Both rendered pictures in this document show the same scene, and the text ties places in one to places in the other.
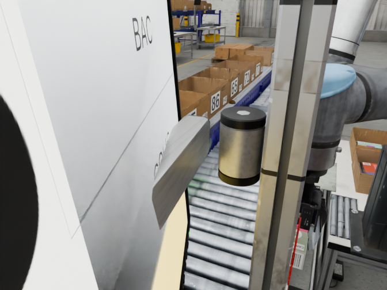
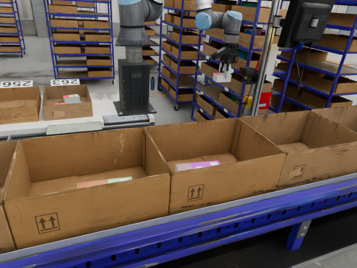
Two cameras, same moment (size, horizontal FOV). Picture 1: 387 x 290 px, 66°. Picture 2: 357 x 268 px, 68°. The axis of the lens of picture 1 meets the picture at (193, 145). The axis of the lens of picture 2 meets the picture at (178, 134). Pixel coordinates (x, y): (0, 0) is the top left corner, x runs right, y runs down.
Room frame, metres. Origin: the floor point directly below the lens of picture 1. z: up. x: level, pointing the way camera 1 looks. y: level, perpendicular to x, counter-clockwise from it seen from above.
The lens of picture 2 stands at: (1.88, 0.74, 1.47)
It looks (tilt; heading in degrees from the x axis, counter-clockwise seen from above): 27 degrees down; 224
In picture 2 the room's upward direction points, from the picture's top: 4 degrees clockwise
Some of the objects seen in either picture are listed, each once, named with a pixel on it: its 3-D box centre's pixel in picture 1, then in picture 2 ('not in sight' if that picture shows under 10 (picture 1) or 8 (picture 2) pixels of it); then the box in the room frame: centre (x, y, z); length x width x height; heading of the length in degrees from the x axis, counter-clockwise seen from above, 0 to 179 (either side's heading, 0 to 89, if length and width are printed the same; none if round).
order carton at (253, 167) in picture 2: not in sight; (209, 160); (1.23, 0.28, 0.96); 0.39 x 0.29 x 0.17; 156
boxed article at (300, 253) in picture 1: (293, 242); (221, 77); (0.51, -0.22, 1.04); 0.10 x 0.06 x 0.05; 155
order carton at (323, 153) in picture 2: not in sight; (294, 146); (0.87, 0.44, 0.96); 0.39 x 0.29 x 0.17; 156
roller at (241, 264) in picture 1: (201, 252); not in sight; (0.80, -0.03, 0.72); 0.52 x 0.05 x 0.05; 66
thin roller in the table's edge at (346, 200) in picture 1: (347, 217); (125, 117); (0.97, -0.62, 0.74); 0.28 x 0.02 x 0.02; 156
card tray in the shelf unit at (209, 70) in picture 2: not in sight; (221, 70); (-0.53, -0.97, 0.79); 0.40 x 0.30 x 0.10; 68
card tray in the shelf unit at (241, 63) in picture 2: not in sight; (248, 61); (-0.34, -0.54, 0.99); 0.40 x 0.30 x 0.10; 63
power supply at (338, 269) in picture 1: (337, 270); not in sight; (1.37, -0.90, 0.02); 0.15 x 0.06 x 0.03; 156
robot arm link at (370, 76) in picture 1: (367, 94); (213, 19); (0.53, -0.31, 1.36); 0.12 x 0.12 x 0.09; 19
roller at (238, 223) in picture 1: (220, 219); not in sight; (0.98, -0.11, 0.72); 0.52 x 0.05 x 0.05; 66
